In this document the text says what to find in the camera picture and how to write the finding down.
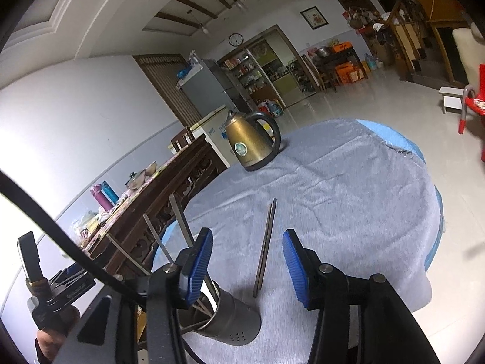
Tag steel chopstick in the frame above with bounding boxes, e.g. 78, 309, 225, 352
169, 193, 219, 304
142, 213, 174, 263
105, 233, 151, 275

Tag dark wooden chopstick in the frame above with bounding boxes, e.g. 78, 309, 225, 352
253, 202, 273, 298
258, 198, 277, 292

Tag left hand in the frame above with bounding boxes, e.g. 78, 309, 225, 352
35, 306, 80, 363

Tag metal utensil holder cup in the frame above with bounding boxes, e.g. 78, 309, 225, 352
178, 282, 261, 346

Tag carved wooden sideboard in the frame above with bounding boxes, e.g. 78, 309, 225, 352
85, 136, 227, 278

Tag grey table cloth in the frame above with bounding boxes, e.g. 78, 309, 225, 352
151, 117, 442, 364

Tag bronze electric kettle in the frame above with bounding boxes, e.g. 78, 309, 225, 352
224, 110, 281, 172

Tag grey refrigerator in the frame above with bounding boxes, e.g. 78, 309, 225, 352
177, 59, 253, 117

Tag white small stool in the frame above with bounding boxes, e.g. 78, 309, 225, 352
438, 86, 464, 113

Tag red plastic chair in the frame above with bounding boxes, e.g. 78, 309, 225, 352
458, 64, 485, 135

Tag black cable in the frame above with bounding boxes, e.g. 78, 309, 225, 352
0, 170, 206, 364

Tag round wall clock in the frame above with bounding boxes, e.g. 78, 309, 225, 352
228, 33, 244, 48

